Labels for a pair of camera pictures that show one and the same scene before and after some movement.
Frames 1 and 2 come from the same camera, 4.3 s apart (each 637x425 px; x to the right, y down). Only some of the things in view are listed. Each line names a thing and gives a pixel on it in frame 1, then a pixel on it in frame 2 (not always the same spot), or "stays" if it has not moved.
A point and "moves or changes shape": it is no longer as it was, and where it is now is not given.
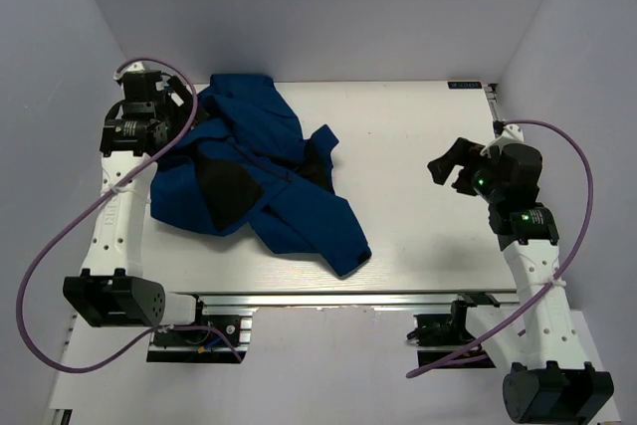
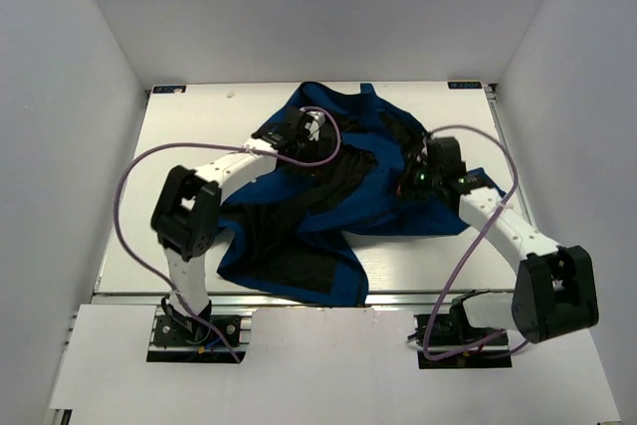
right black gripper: x=463 y=152 -> x=405 y=185
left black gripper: x=178 y=88 -> x=307 y=138
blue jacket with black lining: x=249 y=163 moves or changes shape
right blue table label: x=464 y=85 stays
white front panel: x=303 y=365 stays
